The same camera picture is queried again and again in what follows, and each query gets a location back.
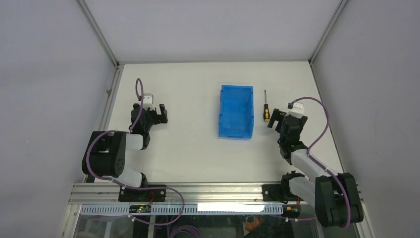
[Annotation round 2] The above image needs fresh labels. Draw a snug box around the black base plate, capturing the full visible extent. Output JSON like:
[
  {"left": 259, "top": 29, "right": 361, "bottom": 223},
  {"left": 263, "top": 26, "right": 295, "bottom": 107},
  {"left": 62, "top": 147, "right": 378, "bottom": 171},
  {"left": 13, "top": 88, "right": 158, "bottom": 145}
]
[
  {"left": 118, "top": 185, "right": 166, "bottom": 202},
  {"left": 262, "top": 183, "right": 298, "bottom": 204}
]

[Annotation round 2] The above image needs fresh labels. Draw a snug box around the white slotted cable duct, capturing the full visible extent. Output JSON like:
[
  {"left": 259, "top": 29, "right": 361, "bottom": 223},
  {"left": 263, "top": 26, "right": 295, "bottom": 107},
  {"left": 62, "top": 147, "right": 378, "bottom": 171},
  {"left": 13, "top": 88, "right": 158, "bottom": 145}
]
[{"left": 81, "top": 203, "right": 283, "bottom": 216}]

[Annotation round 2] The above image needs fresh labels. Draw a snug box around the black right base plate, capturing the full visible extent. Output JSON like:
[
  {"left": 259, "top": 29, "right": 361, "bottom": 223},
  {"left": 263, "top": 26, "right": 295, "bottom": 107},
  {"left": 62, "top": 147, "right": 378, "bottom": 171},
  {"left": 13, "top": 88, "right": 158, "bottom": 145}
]
[{"left": 262, "top": 183, "right": 298, "bottom": 204}]

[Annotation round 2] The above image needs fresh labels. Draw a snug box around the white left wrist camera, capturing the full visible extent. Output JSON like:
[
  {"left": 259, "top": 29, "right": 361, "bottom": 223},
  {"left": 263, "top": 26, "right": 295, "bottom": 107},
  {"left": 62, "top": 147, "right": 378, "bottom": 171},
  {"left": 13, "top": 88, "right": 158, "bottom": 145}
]
[{"left": 142, "top": 93, "right": 156, "bottom": 111}]

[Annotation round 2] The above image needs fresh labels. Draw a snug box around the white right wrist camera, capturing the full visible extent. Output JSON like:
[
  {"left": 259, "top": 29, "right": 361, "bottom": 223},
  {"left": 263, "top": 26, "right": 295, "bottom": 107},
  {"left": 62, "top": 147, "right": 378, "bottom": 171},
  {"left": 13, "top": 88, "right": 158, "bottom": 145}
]
[{"left": 286, "top": 102, "right": 305, "bottom": 119}]

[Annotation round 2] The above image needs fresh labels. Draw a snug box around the aluminium mounting rail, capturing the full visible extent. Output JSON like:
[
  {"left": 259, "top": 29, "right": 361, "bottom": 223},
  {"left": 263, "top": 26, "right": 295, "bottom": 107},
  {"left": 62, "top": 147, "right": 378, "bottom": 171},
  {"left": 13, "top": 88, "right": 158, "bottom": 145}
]
[{"left": 68, "top": 182, "right": 278, "bottom": 205}]

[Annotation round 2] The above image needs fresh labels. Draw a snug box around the blue plastic bin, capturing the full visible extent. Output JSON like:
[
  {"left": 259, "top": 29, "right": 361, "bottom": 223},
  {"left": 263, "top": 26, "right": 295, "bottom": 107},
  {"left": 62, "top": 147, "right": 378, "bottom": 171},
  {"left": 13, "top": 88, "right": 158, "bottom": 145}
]
[{"left": 218, "top": 85, "right": 255, "bottom": 139}]

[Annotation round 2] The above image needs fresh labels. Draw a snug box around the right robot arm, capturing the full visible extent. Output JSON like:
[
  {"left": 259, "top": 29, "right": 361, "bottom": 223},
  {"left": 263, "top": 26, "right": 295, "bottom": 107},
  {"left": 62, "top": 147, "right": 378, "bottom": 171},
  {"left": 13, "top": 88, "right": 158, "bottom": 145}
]
[{"left": 263, "top": 109, "right": 364, "bottom": 228}]

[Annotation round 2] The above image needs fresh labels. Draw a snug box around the orange object under table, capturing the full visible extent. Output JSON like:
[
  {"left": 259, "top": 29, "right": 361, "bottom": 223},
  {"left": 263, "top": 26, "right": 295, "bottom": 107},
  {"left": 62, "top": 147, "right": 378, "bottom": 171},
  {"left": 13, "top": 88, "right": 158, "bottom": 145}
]
[{"left": 243, "top": 216, "right": 264, "bottom": 232}]

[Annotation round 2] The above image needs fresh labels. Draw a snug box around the black yellow screwdriver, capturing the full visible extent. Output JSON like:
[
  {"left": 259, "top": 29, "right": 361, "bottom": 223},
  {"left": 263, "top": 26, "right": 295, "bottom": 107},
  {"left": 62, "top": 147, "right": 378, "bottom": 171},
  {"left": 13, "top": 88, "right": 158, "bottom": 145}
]
[{"left": 263, "top": 90, "right": 270, "bottom": 122}]

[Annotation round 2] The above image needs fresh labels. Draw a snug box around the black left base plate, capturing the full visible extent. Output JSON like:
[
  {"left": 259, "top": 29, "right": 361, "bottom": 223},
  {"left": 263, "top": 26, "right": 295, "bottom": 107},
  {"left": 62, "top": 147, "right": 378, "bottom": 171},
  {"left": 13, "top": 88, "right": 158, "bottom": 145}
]
[{"left": 118, "top": 185, "right": 166, "bottom": 202}]

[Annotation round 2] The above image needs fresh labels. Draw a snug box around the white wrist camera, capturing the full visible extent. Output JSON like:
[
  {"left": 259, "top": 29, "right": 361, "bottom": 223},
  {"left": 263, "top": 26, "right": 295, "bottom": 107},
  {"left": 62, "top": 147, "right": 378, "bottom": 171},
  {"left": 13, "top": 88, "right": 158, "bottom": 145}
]
[
  {"left": 286, "top": 102, "right": 305, "bottom": 119},
  {"left": 142, "top": 93, "right": 156, "bottom": 111}
]

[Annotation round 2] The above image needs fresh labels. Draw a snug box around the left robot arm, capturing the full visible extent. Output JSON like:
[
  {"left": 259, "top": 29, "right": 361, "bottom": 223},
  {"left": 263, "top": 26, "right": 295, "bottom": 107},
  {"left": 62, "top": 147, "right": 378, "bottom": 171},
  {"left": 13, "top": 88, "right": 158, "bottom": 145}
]
[{"left": 81, "top": 103, "right": 168, "bottom": 188}]

